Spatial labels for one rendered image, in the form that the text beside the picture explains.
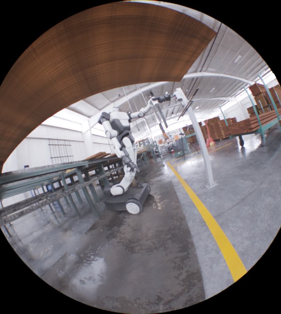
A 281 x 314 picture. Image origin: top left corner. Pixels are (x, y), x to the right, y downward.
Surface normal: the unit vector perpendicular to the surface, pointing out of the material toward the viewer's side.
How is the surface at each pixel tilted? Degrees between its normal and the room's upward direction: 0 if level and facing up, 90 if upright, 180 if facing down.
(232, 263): 0
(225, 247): 0
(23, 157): 90
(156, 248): 0
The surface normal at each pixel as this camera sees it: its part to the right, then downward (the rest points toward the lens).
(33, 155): 0.92, -0.33
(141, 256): -0.33, -0.95
